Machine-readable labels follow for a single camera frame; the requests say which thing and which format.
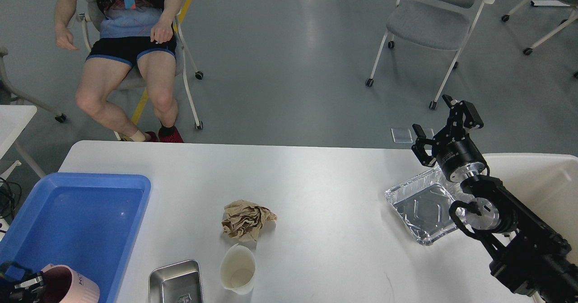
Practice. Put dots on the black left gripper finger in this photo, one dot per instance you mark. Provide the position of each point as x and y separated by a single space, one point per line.
25 296
32 283

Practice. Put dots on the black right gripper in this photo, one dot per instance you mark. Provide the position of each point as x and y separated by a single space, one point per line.
458 160

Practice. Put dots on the pink mug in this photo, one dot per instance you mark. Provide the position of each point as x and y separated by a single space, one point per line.
65 285

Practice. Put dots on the aluminium foil tray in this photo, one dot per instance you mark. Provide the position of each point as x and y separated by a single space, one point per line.
423 202

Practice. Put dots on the stainless steel tray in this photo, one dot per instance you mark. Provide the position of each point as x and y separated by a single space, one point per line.
176 283

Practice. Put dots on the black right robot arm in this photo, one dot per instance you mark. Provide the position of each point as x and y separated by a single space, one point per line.
528 256

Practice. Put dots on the clear floor plate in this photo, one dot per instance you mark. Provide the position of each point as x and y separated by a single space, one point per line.
402 135

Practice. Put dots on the blue plastic tray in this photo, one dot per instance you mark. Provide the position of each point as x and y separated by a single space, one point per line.
87 221

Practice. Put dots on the white plastic bin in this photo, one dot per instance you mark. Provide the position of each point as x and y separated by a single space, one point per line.
547 184

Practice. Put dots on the grey chair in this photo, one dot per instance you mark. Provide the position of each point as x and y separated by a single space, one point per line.
10 94
430 26

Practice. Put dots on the white side table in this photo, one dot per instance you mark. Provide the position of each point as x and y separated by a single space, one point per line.
13 119

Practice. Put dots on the grey chair far left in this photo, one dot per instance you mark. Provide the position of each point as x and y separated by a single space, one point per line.
10 94

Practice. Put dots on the white plastic cup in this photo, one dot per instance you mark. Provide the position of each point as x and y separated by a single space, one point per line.
238 269

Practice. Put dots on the crumpled brown paper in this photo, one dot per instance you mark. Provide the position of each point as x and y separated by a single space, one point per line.
243 220

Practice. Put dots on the white chair under person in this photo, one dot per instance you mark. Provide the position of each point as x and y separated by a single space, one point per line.
134 79

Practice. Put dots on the seated person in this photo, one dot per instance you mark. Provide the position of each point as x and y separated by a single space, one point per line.
133 33

